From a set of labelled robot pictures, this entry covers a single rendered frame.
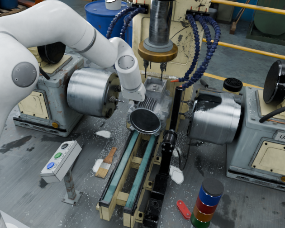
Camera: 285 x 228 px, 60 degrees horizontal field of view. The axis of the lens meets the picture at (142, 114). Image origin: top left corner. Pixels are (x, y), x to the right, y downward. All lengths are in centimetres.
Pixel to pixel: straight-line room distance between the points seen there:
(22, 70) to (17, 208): 76
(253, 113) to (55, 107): 94
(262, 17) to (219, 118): 417
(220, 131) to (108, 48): 62
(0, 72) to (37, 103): 79
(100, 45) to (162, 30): 38
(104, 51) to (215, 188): 51
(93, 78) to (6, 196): 65
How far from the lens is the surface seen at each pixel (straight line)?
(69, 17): 70
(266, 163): 124
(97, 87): 121
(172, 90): 131
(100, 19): 307
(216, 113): 113
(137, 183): 108
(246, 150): 121
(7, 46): 63
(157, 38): 109
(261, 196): 133
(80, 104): 126
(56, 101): 132
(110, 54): 81
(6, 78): 60
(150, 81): 129
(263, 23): 522
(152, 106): 115
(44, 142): 146
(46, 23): 68
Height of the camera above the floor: 180
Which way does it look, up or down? 39 degrees down
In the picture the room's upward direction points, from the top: 3 degrees clockwise
